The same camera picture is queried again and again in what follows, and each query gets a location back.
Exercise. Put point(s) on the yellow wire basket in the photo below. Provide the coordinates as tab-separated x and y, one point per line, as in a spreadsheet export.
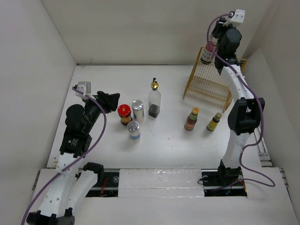
207	86

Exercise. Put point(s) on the yellow cap sauce bottle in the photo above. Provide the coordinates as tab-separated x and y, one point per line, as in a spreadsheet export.
192	119

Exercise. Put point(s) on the red lid sauce jar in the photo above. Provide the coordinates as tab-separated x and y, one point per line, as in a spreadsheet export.
124	111

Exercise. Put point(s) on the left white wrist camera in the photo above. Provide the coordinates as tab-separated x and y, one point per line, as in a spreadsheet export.
83	89

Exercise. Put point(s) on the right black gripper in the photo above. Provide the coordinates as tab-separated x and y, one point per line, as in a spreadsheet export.
219	25

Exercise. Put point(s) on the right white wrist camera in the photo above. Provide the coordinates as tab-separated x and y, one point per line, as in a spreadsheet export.
236	18

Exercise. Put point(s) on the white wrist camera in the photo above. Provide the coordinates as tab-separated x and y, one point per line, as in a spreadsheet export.
83	89
236	18

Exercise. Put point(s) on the gold spout oil bottle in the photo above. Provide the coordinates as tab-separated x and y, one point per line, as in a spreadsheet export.
154	99

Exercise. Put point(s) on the silver lid shaker blue label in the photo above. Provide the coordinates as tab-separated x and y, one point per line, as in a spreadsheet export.
133	128

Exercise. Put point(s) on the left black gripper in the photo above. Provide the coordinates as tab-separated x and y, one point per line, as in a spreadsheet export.
109	101

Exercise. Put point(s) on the small yellow label bottle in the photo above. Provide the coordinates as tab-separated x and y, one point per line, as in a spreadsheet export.
214	122

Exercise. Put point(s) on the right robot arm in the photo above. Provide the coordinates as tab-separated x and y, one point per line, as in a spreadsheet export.
246	114

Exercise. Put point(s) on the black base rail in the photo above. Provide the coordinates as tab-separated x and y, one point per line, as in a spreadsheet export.
162	183

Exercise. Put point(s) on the black cap vinegar bottle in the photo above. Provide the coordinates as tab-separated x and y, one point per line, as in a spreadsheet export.
207	55

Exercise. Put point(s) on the silver lid shaker tall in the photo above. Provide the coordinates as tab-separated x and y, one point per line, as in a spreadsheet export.
138	110

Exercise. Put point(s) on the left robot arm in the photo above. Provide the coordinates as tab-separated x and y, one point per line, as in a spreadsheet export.
60	197

